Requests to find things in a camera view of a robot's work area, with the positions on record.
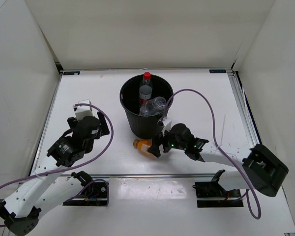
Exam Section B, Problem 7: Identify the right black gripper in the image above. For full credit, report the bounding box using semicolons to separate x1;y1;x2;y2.
148;125;187;158

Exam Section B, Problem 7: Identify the orange juice bottle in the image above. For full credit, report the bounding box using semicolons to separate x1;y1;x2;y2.
133;139;153;156

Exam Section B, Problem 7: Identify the tall clear crushed bottle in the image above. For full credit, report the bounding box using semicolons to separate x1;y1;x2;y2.
140;96;167;114

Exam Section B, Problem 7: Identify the red label clear bottle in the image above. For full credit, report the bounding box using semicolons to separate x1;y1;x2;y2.
139;72;153;106

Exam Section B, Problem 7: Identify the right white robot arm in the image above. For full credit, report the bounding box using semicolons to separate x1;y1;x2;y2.
147;123;289;197

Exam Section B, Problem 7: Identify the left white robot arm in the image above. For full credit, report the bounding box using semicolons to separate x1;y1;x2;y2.
0;110;113;236

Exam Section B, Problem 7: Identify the black plastic waste bin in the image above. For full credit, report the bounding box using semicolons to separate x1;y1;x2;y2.
119;74;174;139

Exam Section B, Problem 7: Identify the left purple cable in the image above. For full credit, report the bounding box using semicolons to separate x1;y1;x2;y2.
0;103;114;227

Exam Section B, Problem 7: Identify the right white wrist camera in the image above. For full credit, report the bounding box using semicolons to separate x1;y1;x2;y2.
157;117;172;136

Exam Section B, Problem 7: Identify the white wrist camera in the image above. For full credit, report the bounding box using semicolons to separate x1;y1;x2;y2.
157;117;172;136
73;105;94;121

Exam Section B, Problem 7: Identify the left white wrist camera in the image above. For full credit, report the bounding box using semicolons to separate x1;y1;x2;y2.
73;105;94;121

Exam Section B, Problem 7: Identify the front aluminium rail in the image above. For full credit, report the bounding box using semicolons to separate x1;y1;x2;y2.
34;172;258;178

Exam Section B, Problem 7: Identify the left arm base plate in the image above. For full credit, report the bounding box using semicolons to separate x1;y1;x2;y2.
62;179;109;207

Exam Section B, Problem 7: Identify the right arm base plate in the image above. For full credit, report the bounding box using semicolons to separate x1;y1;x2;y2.
192;182;243;208

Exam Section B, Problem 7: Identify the right aluminium frame rail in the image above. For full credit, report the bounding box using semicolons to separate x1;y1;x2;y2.
227;70;262;147

